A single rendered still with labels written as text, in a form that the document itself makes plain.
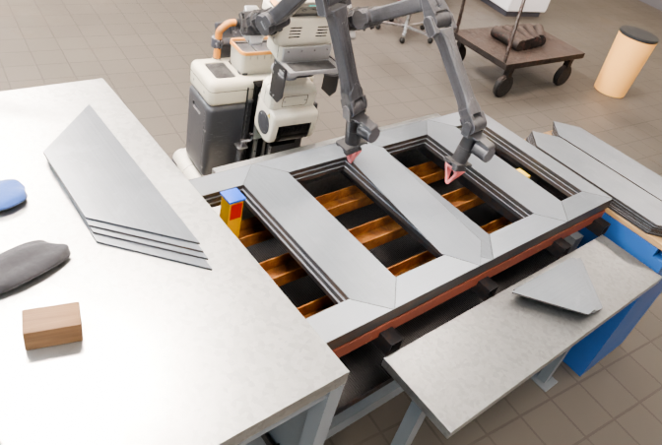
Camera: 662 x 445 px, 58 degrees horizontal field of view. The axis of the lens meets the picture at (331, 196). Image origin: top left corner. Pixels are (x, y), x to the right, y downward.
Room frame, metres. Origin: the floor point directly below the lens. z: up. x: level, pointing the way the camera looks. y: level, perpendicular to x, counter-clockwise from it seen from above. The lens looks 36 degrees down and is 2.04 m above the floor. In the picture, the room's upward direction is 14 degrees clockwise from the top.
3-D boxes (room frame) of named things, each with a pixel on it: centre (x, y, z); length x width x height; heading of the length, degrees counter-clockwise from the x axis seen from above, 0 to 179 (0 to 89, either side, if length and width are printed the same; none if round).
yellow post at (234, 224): (1.45, 0.30, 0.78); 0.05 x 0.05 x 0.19; 47
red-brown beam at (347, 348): (1.52, -0.52, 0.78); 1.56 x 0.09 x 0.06; 137
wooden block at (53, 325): (0.69, 0.45, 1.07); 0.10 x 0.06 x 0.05; 121
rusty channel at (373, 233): (1.76, -0.27, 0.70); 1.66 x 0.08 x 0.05; 137
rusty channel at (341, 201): (1.89, -0.12, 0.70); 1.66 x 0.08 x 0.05; 137
